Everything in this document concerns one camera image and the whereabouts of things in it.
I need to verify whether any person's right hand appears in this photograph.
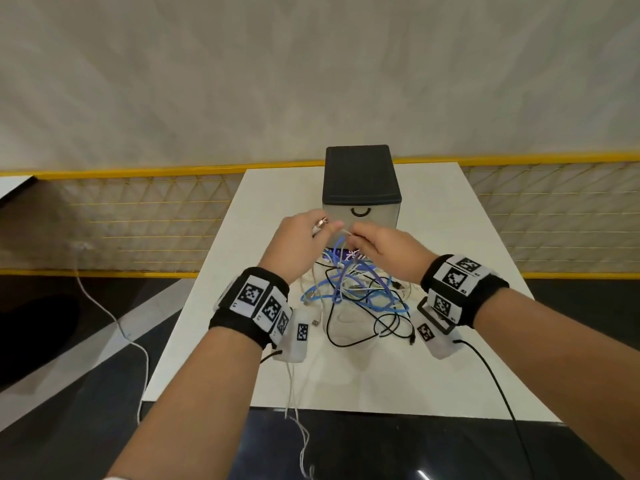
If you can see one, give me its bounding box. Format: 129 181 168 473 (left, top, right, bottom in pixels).
346 223 442 285

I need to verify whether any pile of cables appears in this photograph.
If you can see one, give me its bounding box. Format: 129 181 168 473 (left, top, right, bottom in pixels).
299 229 419 348

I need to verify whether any person's right forearm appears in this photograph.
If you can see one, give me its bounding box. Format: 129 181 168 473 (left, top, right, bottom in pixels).
472 287 640 480

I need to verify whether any black wristband with markers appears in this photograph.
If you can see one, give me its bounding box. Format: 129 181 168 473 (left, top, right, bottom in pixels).
419 253 511 329
209 266 294 351

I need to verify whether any white side table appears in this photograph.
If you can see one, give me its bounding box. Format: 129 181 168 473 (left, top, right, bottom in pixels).
0 174 37 201

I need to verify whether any person's left hand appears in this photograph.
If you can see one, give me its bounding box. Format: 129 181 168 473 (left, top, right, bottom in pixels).
257 208 346 287

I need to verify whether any bundle of cables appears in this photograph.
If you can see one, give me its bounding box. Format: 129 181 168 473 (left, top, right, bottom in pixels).
283 217 332 480

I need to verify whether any long white power cord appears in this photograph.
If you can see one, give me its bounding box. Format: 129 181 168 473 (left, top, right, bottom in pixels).
73 243 151 427

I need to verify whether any yellow mesh fence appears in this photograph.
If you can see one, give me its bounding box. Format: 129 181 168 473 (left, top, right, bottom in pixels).
0 152 640 281

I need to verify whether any black-topped grey drawer box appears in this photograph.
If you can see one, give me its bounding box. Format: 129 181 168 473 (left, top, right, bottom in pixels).
322 144 403 231

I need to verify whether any person's left forearm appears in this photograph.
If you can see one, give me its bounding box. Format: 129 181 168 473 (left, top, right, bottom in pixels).
107 324 263 480

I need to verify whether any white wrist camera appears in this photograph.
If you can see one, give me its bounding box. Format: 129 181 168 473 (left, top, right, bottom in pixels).
415 296 463 361
272 307 314 365

